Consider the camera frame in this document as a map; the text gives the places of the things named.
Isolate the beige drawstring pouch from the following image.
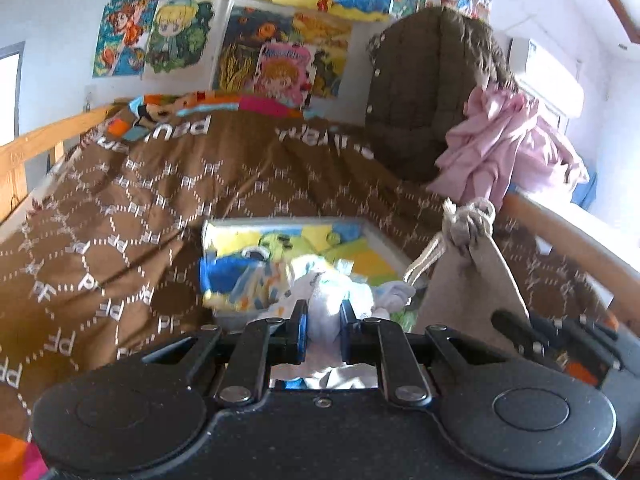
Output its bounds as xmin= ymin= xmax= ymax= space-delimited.
xmin=404 ymin=197 xmax=530 ymax=356

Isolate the grey metal storage tray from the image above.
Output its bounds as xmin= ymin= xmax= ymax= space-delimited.
xmin=200 ymin=218 xmax=426 ymax=339

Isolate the white soft cloth toy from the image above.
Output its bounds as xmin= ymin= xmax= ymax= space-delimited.
xmin=260 ymin=255 xmax=416 ymax=389

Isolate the wooden bed frame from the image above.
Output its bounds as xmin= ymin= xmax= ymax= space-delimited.
xmin=0 ymin=101 xmax=126 ymax=221

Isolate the pink crumpled garment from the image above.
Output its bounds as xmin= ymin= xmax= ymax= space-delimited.
xmin=428 ymin=84 xmax=589 ymax=209

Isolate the window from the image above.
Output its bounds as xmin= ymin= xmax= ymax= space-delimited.
xmin=0 ymin=42 xmax=25 ymax=146

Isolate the pink anime girl poster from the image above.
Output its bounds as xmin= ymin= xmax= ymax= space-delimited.
xmin=250 ymin=41 xmax=317 ymax=110

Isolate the blond boy cartoon poster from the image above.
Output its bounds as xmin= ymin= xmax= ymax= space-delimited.
xmin=142 ymin=0 xmax=219 ymax=82

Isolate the orange hair girl poster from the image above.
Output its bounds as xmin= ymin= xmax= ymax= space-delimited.
xmin=92 ymin=0 xmax=158 ymax=78

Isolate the brown quilted jacket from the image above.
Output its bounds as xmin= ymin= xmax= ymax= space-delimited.
xmin=366 ymin=8 xmax=518 ymax=183

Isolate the brown patterned PF blanket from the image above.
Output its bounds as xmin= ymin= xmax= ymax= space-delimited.
xmin=0 ymin=91 xmax=622 ymax=441

